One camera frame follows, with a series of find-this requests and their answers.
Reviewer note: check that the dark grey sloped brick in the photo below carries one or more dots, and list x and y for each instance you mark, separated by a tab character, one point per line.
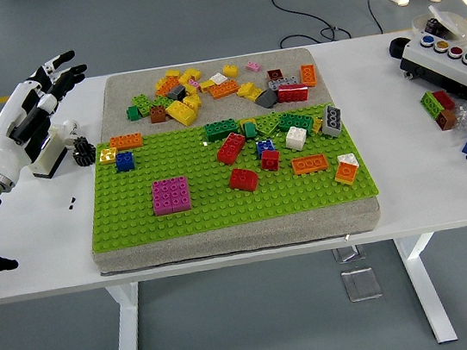
267	98

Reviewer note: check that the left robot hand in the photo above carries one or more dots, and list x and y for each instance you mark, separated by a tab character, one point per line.
7	141

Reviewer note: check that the white button control box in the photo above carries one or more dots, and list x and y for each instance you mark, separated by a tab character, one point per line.
440	67

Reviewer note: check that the grey-brown mat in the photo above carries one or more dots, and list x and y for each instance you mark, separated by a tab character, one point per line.
234	240

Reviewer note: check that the small black bits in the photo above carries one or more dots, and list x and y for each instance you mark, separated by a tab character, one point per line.
73	202

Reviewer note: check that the small black device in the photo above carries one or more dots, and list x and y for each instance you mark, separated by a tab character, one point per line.
434	27

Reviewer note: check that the small dark green brick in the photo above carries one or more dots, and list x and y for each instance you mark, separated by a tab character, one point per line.
134	113

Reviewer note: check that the grey brick with black holes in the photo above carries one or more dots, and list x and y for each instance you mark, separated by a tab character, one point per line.
332	120

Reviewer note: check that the green baseplate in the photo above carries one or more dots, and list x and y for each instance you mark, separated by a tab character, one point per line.
243	213

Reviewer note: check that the cream switch box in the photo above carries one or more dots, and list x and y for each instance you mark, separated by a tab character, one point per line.
50	159

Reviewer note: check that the lime green 2x4 brick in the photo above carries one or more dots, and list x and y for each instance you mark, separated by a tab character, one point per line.
144	104

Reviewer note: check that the small white brick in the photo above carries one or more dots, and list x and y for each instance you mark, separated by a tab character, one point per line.
218	79

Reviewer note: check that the black gear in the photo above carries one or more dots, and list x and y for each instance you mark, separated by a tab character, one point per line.
83	151

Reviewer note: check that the large yellow sloped brick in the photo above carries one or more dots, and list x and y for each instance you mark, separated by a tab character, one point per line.
181	112

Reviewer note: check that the small yellow brick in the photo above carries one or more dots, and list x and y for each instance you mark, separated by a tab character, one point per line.
206	85

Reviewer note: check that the grey flat plate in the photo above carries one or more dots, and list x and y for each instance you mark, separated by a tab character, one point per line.
285	82

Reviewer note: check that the large clear plastic box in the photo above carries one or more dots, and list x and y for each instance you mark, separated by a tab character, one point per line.
362	285

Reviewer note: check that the brown 2x2 brick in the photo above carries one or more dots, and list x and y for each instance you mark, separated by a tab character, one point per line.
275	74
158	115

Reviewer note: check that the yellow 2x2 brick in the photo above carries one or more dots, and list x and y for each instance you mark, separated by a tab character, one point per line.
108	155
230	70
318	125

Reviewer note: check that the lime green flat plate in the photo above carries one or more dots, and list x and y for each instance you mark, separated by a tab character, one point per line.
268	125

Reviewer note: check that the red 2x2 brick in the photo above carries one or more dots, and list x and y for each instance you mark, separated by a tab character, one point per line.
270	160

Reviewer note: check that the dark green 2x4 brick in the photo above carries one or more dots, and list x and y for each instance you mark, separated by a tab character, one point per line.
221	130
295	122

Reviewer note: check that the small pink brick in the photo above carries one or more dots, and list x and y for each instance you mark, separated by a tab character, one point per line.
193	83
253	66

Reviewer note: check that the yellow 2x3 brick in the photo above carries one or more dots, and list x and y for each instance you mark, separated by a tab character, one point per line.
190	75

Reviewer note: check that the clear round container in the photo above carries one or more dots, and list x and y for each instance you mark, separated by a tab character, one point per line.
458	23

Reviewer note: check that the white bulb-shaped part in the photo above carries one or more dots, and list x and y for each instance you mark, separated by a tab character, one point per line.
71	129

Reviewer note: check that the small clear plastic box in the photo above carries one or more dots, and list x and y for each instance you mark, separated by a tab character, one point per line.
347	254

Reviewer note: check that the white table leg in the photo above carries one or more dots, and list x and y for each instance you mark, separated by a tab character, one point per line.
128	338
423	287

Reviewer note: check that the red 2x4 brick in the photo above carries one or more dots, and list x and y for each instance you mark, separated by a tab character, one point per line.
292	93
231	148

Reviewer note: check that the red sloped brick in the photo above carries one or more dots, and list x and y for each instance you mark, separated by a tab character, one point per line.
243	179

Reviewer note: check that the orange sloped brick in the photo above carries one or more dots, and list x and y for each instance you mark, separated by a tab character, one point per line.
345	173

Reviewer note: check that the white 2x2 brick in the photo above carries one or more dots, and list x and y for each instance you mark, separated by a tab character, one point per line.
296	137

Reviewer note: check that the white sloped brick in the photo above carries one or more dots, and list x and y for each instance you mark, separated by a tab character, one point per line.
348	159

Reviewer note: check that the blue 2x2 brick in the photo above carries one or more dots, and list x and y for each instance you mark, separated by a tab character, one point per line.
265	146
125	161

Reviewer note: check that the black tape roll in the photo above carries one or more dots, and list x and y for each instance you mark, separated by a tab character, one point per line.
394	50

